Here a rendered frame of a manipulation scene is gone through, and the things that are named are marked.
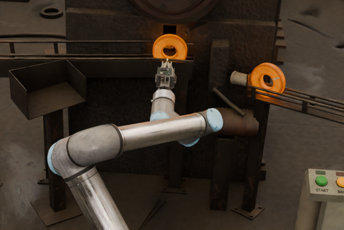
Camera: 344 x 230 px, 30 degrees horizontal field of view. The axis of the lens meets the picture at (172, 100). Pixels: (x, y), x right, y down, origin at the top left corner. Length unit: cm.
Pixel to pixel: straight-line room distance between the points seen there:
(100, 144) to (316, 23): 366
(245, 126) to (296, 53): 208
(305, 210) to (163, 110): 69
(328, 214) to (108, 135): 88
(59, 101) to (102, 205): 73
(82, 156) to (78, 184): 12
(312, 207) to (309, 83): 196
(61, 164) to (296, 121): 210
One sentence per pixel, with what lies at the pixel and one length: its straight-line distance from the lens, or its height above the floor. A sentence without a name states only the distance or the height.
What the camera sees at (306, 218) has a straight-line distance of 265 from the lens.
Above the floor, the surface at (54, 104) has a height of 60.
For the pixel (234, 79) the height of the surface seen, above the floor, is 67.
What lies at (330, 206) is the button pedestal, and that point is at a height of 52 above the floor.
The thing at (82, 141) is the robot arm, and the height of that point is 83.
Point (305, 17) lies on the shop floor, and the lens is 561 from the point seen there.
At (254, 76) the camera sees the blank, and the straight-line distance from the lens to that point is 282.
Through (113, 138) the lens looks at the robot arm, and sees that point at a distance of 209.
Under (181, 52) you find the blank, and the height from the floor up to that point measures 74.
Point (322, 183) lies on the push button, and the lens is 239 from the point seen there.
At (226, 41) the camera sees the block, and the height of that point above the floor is 80.
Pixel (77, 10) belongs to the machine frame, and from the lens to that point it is 300.
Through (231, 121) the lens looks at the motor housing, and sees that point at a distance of 288.
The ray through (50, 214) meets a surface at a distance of 310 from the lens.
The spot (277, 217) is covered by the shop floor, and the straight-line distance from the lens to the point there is 318.
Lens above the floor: 195
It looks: 29 degrees down
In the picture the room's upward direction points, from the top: 3 degrees clockwise
